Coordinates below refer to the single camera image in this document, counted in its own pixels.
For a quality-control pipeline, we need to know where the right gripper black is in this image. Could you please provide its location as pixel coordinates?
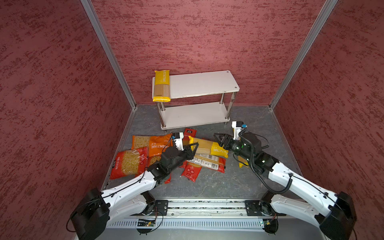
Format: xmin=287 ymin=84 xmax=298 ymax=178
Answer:
xmin=213 ymin=133 xmax=253 ymax=162

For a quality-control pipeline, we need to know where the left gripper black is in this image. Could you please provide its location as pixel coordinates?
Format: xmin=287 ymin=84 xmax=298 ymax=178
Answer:
xmin=168 ymin=141 xmax=198 ymax=172

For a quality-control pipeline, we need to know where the yellow spaghetti bag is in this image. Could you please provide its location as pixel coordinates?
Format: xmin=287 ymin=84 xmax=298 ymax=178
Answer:
xmin=238 ymin=156 xmax=249 ymax=168
xmin=189 ymin=136 xmax=229 ymax=158
xmin=153 ymin=70 xmax=171 ymax=103

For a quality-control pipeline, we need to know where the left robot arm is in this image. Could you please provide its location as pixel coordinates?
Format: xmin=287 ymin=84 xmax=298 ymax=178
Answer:
xmin=69 ymin=143 xmax=199 ymax=240

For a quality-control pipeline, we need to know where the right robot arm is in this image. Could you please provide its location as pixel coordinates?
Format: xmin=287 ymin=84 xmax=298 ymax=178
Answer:
xmin=214 ymin=130 xmax=357 ymax=240

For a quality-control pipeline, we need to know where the white two-tier shelf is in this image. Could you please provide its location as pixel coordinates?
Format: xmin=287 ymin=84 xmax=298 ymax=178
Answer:
xmin=155 ymin=70 xmax=240 ymax=130

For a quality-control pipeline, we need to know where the red spaghetti bag right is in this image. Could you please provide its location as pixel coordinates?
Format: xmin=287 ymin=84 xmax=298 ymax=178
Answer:
xmin=181 ymin=161 xmax=203 ymax=182

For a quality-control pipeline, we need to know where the red spaghetti bag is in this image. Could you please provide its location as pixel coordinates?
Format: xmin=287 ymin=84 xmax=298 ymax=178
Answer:
xmin=181 ymin=161 xmax=203 ymax=182
xmin=179 ymin=128 xmax=198 ymax=169

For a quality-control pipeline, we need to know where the clear labelled spaghetti bag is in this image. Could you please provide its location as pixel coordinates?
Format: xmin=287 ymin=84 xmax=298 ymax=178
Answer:
xmin=188 ymin=154 xmax=226 ymax=173

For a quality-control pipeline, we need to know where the red spaghetti bag left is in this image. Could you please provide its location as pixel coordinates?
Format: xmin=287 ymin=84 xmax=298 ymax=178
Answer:
xmin=179 ymin=128 xmax=198 ymax=169

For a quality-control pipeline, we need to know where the orange pastatime macaroni bag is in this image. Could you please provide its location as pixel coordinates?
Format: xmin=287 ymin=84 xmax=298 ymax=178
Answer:
xmin=132 ymin=134 xmax=173 ymax=167

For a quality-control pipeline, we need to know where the red macaroni bag large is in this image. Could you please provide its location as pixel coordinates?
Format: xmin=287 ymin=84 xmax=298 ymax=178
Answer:
xmin=164 ymin=175 xmax=172 ymax=184

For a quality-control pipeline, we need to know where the red macaroni bag small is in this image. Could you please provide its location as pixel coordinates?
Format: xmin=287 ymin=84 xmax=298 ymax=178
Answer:
xmin=110 ymin=147 xmax=149 ymax=180

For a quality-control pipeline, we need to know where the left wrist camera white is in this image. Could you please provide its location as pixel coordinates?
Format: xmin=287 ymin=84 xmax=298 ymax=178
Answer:
xmin=172 ymin=132 xmax=184 ymax=151

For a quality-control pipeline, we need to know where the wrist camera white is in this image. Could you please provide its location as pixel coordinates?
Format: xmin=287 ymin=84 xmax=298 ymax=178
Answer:
xmin=172 ymin=132 xmax=184 ymax=151
xmin=232 ymin=121 xmax=247 ymax=140

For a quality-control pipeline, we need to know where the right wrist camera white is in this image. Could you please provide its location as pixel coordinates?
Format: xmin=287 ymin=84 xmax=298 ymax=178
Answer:
xmin=232 ymin=121 xmax=247 ymax=140

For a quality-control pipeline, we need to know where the aluminium rail front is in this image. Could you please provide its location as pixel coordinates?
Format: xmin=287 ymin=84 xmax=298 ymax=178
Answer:
xmin=83 ymin=197 xmax=329 ymax=219

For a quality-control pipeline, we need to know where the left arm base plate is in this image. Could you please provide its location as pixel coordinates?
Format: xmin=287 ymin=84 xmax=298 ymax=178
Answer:
xmin=141 ymin=200 xmax=169 ymax=216

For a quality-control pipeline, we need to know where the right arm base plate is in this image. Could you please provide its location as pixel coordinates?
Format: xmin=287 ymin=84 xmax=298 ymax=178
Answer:
xmin=245 ymin=200 xmax=286 ymax=217

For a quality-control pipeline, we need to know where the right corner aluminium post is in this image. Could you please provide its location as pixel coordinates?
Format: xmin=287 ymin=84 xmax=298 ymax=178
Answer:
xmin=269 ymin=0 xmax=338 ymax=112

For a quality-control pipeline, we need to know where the corner aluminium post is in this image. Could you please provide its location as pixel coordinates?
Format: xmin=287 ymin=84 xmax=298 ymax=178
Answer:
xmin=81 ymin=0 xmax=137 ymax=111
xmin=269 ymin=0 xmax=338 ymax=112

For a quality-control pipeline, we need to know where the left corner aluminium post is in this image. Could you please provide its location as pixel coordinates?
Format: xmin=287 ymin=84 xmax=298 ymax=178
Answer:
xmin=81 ymin=0 xmax=137 ymax=111

